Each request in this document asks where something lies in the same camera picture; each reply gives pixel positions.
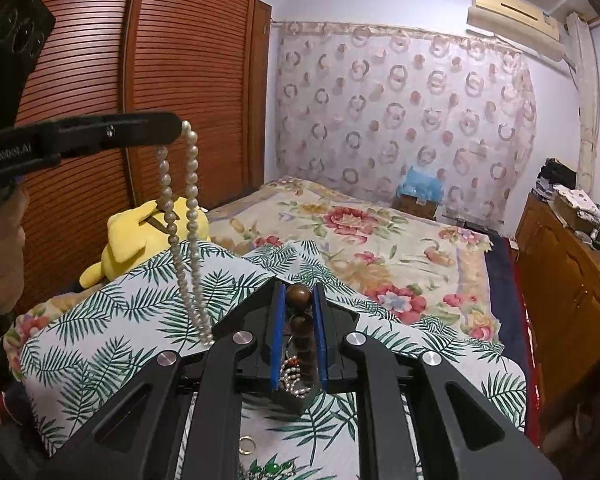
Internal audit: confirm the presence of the wooden bead bracelet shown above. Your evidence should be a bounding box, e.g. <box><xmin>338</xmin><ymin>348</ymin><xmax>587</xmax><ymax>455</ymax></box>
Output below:
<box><xmin>282</xmin><ymin>283</ymin><xmax>316</xmax><ymax>382</ymax></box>

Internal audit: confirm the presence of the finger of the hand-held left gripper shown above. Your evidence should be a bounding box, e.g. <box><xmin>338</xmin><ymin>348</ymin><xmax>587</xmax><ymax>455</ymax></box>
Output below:
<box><xmin>45</xmin><ymin>111</ymin><xmax>182</xmax><ymax>155</ymax></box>

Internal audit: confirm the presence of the red bed cover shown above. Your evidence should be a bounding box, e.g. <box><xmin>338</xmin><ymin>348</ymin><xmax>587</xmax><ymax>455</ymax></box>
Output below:
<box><xmin>509</xmin><ymin>254</ymin><xmax>542</xmax><ymax>442</ymax></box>

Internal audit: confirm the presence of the blue plastic bag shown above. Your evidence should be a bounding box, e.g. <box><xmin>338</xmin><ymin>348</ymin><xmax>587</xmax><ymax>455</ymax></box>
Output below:
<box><xmin>397</xmin><ymin>165</ymin><xmax>446</xmax><ymax>204</ymax></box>

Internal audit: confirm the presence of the cream air conditioner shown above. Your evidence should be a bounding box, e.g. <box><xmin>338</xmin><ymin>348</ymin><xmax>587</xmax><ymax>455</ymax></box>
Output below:
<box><xmin>467</xmin><ymin>0</ymin><xmax>566</xmax><ymax>62</ymax></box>

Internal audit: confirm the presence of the wooden cabinet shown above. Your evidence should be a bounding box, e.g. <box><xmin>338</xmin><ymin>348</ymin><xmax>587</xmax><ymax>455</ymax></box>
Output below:
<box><xmin>515</xmin><ymin>191</ymin><xmax>600</xmax><ymax>397</ymax></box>

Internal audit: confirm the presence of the green bead bracelet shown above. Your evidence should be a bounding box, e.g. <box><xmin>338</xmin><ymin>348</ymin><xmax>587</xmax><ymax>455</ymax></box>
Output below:
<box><xmin>240</xmin><ymin>459</ymin><xmax>302</xmax><ymax>480</ymax></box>

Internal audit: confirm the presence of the small pearl necklace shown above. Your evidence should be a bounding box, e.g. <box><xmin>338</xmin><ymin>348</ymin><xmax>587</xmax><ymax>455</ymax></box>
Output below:
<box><xmin>280</xmin><ymin>365</ymin><xmax>304</xmax><ymax>399</ymax></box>

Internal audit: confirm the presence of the leaf print tablecloth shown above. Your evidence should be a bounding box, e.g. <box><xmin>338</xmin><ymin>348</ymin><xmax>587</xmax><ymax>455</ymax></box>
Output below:
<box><xmin>17</xmin><ymin>240</ymin><xmax>529</xmax><ymax>480</ymax></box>

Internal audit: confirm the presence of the black box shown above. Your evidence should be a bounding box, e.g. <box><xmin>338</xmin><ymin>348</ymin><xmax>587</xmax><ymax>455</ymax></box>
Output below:
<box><xmin>260</xmin><ymin>310</ymin><xmax>322</xmax><ymax>419</ymax></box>

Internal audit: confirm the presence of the lace side curtain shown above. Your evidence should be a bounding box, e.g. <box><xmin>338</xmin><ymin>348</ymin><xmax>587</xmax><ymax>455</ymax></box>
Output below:
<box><xmin>565</xmin><ymin>10</ymin><xmax>599</xmax><ymax>192</ymax></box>

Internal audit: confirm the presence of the cardboard box with cloth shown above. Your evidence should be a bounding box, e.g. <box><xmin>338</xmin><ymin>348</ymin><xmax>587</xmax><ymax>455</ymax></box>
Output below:
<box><xmin>552</xmin><ymin>183</ymin><xmax>600</xmax><ymax>234</ymax></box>

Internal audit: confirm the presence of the person's left hand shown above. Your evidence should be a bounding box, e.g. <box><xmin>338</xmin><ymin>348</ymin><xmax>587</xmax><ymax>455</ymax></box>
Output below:
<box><xmin>0</xmin><ymin>182</ymin><xmax>32</xmax><ymax>317</ymax></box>

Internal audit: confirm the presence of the brown box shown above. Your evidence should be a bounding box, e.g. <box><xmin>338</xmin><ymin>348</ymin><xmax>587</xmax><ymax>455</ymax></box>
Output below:
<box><xmin>397</xmin><ymin>192</ymin><xmax>439</xmax><ymax>220</ymax></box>

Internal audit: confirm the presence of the pile of dark clothes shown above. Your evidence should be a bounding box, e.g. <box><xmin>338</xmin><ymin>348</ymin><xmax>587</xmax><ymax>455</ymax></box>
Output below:
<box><xmin>535</xmin><ymin>157</ymin><xmax>579</xmax><ymax>197</ymax></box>

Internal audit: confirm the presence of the dark blue bed sheet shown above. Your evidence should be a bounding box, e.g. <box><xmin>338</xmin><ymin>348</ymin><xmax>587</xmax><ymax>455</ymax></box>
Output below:
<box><xmin>484</xmin><ymin>232</ymin><xmax>531</xmax><ymax>377</ymax></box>

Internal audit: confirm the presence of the yellow plush toy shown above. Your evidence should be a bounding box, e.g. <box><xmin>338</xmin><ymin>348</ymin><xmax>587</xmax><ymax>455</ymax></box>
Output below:
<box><xmin>78</xmin><ymin>197</ymin><xmax>211</xmax><ymax>289</ymax></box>

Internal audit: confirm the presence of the circle pattern curtain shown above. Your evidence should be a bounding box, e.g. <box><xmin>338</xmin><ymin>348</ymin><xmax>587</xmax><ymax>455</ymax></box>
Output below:
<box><xmin>275</xmin><ymin>20</ymin><xmax>539</xmax><ymax>227</ymax></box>

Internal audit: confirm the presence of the wooden louvred wardrobe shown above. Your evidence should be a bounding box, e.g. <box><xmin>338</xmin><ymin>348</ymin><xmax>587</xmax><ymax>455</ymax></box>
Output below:
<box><xmin>0</xmin><ymin>0</ymin><xmax>274</xmax><ymax>312</ymax></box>

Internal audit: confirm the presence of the floral blanket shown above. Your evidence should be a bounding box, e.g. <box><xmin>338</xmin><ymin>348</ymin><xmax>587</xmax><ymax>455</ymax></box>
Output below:
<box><xmin>2</xmin><ymin>175</ymin><xmax>504</xmax><ymax>386</ymax></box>

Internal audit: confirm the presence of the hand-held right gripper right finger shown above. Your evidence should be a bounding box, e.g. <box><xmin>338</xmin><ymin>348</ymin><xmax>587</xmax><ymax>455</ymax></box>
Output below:
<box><xmin>312</xmin><ymin>282</ymin><xmax>564</xmax><ymax>480</ymax></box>

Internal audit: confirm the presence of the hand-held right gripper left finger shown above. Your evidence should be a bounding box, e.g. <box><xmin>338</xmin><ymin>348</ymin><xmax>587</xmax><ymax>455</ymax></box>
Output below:
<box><xmin>45</xmin><ymin>279</ymin><xmax>287</xmax><ymax>480</ymax></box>

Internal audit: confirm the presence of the large pearl necklace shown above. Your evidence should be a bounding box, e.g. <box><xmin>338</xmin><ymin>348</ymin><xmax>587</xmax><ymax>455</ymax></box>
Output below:
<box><xmin>155</xmin><ymin>120</ymin><xmax>216</xmax><ymax>347</ymax></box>

